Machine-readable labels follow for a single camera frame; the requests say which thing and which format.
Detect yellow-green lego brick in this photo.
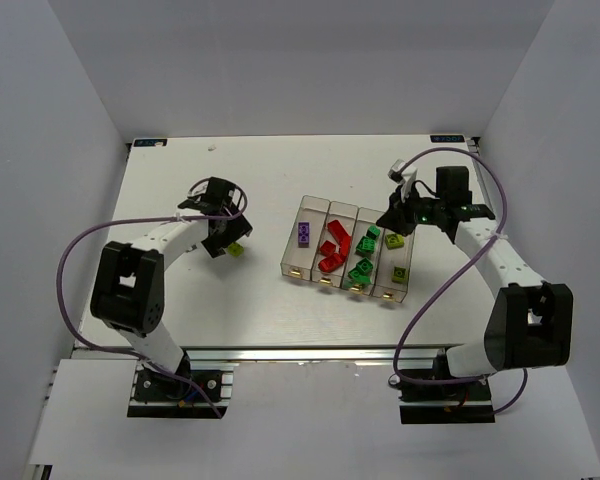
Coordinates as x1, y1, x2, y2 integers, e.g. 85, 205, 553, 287
391, 266, 409, 284
227, 242, 244, 257
384, 233, 405, 250

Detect green number one lego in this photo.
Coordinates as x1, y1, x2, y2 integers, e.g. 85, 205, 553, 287
366, 225, 381, 240

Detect large red lego brick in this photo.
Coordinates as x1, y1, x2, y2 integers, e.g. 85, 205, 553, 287
327, 219, 351, 260

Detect purple lego brick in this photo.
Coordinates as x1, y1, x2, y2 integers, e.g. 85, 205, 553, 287
297, 221, 311, 248

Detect small red lego brick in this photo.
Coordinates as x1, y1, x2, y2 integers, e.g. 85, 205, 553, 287
319, 240, 337, 256

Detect red rounded lego brick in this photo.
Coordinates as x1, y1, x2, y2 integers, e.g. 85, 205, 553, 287
318, 252, 345, 273

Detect small green lego brick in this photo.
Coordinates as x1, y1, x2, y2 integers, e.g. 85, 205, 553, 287
356, 258, 374, 276

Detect tiny green lego brick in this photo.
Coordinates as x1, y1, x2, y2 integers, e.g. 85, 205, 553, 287
342, 281, 365, 292

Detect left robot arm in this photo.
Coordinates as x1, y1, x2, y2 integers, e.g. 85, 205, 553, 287
89, 177, 253, 384

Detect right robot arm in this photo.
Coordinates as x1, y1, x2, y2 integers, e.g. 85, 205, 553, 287
377, 164, 574, 379

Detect right blue label sticker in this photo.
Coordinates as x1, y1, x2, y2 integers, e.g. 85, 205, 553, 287
430, 134, 465, 144

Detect blue label sticker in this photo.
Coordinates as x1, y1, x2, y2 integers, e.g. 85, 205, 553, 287
132, 138, 168, 148
430, 134, 465, 144

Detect left blue label sticker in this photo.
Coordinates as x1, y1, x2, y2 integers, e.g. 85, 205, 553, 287
132, 138, 168, 148

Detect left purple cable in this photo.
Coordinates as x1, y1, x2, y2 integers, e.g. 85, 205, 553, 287
55, 179, 249, 419

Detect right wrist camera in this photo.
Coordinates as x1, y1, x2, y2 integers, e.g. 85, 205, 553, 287
388, 159, 417, 202

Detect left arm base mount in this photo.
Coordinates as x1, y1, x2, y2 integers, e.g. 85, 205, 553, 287
127, 362, 236, 419

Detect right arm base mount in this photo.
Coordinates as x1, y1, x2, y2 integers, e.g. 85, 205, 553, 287
388, 373, 495, 425

